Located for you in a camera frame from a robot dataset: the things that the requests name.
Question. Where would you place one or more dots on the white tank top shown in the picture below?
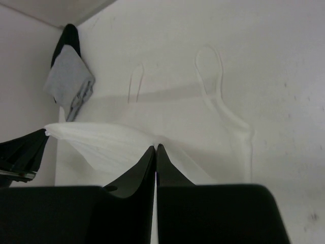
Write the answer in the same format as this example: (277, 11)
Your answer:
(203, 139)

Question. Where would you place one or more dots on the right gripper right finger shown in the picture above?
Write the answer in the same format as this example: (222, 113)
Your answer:
(237, 213)

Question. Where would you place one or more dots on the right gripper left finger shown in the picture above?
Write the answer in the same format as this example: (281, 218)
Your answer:
(120, 212)

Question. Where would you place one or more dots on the folded black tank top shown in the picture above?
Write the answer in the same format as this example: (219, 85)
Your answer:
(69, 36)

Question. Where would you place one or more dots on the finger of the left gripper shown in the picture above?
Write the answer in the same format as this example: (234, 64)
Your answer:
(21, 157)

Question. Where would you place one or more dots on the folded grey tank top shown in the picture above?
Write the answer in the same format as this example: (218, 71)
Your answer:
(69, 82)

